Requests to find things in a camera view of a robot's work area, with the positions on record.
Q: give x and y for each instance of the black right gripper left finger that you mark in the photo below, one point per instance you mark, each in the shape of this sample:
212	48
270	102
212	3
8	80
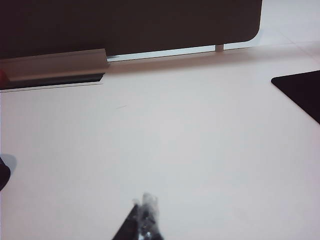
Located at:
128	228

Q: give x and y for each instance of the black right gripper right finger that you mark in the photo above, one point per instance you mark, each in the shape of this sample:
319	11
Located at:
148	220

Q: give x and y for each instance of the black mesh basket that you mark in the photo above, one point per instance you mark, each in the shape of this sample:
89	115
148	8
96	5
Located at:
3	175

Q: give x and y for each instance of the brown desk divider panel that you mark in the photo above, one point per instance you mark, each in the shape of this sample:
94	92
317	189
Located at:
125	25

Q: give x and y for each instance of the black mat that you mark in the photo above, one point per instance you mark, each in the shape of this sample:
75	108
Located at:
302	92

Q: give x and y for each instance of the white divider support bracket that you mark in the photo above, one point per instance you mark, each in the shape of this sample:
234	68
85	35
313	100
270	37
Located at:
219	48

